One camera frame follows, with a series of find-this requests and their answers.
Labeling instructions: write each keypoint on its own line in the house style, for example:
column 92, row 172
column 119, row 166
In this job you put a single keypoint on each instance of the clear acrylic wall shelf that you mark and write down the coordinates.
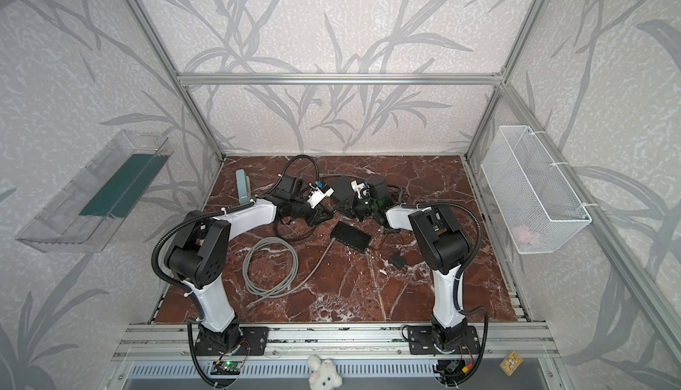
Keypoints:
column 84, row 216

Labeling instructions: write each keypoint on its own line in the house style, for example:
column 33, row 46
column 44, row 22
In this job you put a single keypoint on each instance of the pink object in basket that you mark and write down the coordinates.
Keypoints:
column 523, row 235

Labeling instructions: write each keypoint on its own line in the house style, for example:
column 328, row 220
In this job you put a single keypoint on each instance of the green lit controller board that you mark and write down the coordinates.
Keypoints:
column 226, row 368

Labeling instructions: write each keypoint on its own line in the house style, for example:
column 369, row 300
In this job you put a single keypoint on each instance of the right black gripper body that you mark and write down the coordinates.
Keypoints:
column 359, row 208

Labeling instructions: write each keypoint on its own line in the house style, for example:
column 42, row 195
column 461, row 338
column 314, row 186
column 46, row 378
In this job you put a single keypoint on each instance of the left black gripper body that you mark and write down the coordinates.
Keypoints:
column 317, row 212

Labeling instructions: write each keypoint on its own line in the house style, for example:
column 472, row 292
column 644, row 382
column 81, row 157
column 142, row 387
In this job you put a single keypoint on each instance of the dark grey box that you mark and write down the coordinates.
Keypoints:
column 343, row 196

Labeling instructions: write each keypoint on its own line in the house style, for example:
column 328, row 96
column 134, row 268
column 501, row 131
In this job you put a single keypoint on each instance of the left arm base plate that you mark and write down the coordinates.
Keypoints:
column 255, row 339

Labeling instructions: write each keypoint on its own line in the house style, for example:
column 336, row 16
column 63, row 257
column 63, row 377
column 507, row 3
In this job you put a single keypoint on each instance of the white wire mesh basket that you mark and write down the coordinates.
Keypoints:
column 530, row 188

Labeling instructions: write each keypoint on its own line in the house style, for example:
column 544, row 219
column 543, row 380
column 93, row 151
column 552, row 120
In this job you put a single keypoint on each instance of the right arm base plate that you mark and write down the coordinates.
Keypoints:
column 421, row 342

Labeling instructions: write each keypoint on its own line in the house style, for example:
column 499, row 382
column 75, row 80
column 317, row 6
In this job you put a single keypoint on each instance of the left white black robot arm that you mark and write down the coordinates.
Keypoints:
column 192, row 255

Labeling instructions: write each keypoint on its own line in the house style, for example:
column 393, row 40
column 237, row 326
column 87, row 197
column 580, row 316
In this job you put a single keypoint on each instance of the black network switch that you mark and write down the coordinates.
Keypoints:
column 351, row 237

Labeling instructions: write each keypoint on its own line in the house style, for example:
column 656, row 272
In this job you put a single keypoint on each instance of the white plush toy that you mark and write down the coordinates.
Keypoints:
column 324, row 374

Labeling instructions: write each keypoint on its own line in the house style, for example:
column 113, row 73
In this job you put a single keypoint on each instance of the light blue rectangular block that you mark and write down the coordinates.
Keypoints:
column 243, row 186

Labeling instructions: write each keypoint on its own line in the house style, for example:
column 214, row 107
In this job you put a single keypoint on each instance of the black power adapter with cable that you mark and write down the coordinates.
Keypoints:
column 391, row 241

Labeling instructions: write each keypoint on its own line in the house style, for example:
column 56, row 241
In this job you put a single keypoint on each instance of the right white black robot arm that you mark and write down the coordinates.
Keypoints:
column 448, row 234

